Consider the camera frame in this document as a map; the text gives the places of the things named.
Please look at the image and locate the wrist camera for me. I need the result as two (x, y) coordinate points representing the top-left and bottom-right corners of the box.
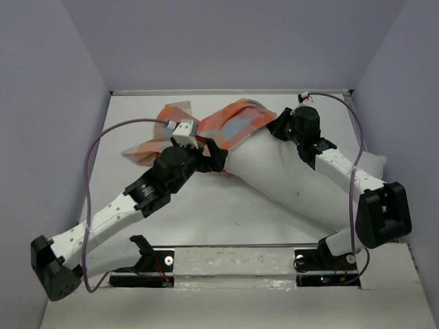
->
(298, 92), (313, 106)
(167, 119), (199, 149)

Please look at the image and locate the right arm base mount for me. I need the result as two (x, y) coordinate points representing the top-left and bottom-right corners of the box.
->
(292, 241), (361, 288)

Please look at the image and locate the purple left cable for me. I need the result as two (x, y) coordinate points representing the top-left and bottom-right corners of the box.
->
(83, 117), (172, 294)

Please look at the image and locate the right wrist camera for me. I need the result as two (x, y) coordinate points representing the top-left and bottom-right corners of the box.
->
(298, 92), (313, 106)

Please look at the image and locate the orange blue checked pillowcase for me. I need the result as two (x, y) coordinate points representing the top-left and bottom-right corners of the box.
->
(122, 99), (276, 178)

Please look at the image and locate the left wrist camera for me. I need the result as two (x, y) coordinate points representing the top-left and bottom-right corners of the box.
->
(167, 119), (199, 149)

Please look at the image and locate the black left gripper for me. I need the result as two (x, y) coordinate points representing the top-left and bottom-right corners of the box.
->
(171, 136), (228, 193)

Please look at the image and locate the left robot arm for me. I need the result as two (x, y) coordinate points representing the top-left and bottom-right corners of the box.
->
(30, 138), (228, 302)

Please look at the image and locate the white pillow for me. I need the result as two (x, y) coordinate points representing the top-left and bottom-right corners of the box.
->
(224, 132), (388, 241)

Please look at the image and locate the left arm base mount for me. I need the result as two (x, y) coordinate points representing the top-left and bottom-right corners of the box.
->
(108, 235), (175, 289)

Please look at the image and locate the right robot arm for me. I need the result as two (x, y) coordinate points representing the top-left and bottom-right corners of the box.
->
(267, 106), (412, 269)

